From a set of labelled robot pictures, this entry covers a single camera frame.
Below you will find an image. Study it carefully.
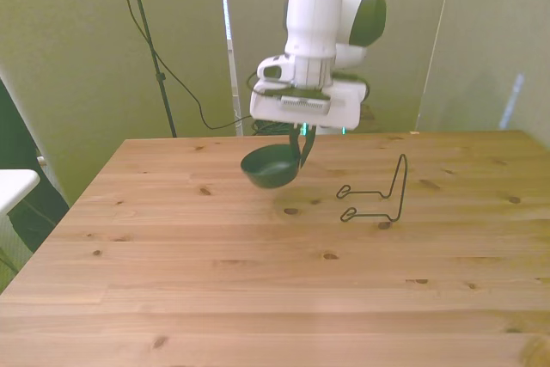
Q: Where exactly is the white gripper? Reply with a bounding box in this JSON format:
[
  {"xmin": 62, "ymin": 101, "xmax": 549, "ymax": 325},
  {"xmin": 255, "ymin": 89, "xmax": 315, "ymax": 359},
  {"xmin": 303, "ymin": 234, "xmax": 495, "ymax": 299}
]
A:
[{"xmin": 249, "ymin": 76, "xmax": 369, "ymax": 170}]

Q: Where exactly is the dark green bowl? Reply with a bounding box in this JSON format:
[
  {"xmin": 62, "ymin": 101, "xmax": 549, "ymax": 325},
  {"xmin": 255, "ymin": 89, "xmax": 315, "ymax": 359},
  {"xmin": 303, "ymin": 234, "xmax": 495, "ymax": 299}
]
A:
[{"xmin": 240, "ymin": 145, "xmax": 304, "ymax": 191}]

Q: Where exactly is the thin black tripod pole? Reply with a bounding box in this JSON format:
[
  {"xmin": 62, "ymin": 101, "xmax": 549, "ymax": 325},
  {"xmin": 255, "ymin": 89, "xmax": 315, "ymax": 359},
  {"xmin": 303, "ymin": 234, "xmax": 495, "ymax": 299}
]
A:
[{"xmin": 122, "ymin": 0, "xmax": 179, "ymax": 138}]

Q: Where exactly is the white plastic bar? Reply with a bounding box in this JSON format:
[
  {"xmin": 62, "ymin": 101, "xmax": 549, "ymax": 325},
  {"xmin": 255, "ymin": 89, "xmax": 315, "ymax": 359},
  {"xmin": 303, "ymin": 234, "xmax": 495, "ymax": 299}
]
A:
[{"xmin": 499, "ymin": 73, "xmax": 526, "ymax": 130}]

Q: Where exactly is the black fabric sheet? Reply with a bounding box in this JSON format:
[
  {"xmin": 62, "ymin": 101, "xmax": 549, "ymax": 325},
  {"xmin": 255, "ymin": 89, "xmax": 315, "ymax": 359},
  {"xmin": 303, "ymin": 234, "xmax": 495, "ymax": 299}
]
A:
[{"xmin": 0, "ymin": 78, "xmax": 70, "ymax": 253}]

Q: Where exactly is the white side table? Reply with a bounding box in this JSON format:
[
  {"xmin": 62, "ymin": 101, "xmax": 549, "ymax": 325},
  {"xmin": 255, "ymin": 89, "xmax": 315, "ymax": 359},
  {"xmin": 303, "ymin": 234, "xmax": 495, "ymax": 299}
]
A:
[{"xmin": 0, "ymin": 168, "xmax": 41, "ymax": 216}]

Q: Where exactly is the green coiled cable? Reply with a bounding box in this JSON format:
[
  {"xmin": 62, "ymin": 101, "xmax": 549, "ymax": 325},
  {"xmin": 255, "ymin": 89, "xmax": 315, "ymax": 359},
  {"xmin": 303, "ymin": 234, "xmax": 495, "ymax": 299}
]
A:
[{"xmin": 251, "ymin": 119, "xmax": 298, "ymax": 137}]

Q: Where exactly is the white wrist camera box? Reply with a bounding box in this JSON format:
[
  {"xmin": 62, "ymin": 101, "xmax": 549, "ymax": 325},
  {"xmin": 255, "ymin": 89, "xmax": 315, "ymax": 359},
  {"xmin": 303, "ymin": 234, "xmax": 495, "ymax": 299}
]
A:
[{"xmin": 256, "ymin": 53, "xmax": 298, "ymax": 87}]

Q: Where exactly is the black tripod camera cable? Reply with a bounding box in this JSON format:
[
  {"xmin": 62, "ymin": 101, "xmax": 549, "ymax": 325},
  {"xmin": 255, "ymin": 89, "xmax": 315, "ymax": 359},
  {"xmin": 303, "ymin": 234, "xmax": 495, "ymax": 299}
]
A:
[{"xmin": 107, "ymin": 0, "xmax": 254, "ymax": 131}]

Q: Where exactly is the white vertical rail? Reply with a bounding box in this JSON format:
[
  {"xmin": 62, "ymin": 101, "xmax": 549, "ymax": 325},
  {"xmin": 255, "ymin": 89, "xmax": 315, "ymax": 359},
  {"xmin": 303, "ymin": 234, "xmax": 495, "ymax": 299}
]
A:
[{"xmin": 217, "ymin": 0, "xmax": 244, "ymax": 137}]

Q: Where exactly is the black wire bowl stand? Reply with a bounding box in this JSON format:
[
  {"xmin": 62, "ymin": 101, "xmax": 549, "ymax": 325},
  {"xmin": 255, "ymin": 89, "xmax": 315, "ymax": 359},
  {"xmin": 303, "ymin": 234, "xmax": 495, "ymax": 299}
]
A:
[{"xmin": 336, "ymin": 153, "xmax": 408, "ymax": 223}]

